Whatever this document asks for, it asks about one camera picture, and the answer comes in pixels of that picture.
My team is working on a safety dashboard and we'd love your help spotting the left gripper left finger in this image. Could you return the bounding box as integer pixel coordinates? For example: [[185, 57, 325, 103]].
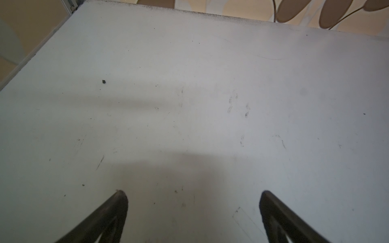
[[58, 190, 128, 243]]

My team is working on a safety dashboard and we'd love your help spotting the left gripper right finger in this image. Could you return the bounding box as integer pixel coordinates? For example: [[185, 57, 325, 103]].
[[259, 190, 328, 243]]

